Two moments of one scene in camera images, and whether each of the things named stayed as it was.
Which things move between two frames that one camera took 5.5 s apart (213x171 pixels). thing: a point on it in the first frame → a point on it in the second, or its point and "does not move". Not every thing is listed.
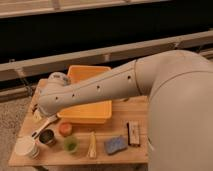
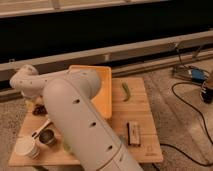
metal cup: x=46 y=136 does not move
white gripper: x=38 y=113 → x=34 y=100
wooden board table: x=51 y=141 does not move
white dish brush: x=36 y=132 does not move
